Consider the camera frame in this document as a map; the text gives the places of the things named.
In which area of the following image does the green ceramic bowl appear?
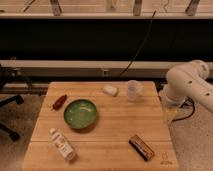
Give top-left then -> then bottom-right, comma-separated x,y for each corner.
64,99 -> 97,129

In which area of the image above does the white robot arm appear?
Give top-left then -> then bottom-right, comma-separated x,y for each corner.
160,60 -> 213,113

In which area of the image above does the white small block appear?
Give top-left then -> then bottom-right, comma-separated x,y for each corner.
103,85 -> 118,96

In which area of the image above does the clear plastic cup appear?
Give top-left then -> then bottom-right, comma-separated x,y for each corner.
126,80 -> 142,102

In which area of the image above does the wooden cutting board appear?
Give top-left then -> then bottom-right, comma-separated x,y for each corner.
22,82 -> 179,171

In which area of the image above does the red small bottle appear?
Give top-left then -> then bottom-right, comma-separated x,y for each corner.
52,95 -> 67,110

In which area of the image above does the brown rectangular box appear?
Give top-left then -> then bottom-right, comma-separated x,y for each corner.
129,135 -> 155,161

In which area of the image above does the white plastic bottle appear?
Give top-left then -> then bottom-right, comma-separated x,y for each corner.
50,128 -> 76,162

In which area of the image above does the black office chair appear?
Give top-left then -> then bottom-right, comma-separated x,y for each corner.
0,63 -> 25,142

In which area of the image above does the black hanging cable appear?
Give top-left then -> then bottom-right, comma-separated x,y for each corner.
118,9 -> 157,77

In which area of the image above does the black floor cable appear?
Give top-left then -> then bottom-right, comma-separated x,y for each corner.
171,98 -> 196,123

